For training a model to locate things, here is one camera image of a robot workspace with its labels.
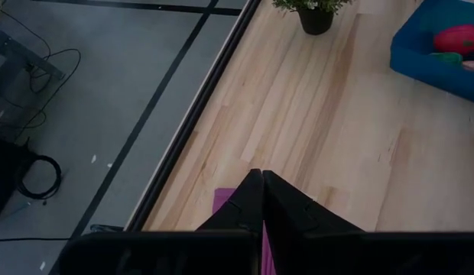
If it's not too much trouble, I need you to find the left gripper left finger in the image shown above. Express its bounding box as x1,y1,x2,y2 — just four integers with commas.
196,168,266,235

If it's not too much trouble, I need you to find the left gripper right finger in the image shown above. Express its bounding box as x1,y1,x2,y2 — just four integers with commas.
261,170,365,275

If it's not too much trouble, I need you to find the pink purple cloth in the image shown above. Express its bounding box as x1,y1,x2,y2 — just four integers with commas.
212,186,278,275

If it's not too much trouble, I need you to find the blue tupperware container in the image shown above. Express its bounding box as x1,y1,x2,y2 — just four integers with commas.
389,0,474,105

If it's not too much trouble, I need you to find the green vegetable toy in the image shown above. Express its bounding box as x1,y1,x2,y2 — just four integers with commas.
429,51,464,66

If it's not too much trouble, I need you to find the large pink-red oval fruit toy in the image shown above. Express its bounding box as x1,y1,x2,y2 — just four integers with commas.
433,24,474,57

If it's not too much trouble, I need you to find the black plant pot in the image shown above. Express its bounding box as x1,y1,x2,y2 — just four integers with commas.
297,7,335,36

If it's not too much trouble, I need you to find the green artificial plant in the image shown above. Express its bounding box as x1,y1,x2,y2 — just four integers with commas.
272,0,352,15

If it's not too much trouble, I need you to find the black equipment box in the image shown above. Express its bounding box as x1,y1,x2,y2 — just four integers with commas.
0,135,31,225

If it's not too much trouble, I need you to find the black aluminium table frame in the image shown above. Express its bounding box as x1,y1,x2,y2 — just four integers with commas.
124,0,263,232

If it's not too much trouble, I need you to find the coiled black cable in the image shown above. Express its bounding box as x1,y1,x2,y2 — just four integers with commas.
15,154,63,201

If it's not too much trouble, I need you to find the long black floor cable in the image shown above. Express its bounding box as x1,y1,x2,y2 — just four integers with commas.
0,237,72,243

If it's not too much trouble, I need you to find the tangled thin black cable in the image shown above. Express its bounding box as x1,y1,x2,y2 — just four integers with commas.
0,5,82,133

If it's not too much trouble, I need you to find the grey metal frame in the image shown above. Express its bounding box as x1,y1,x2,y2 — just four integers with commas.
0,28,66,83

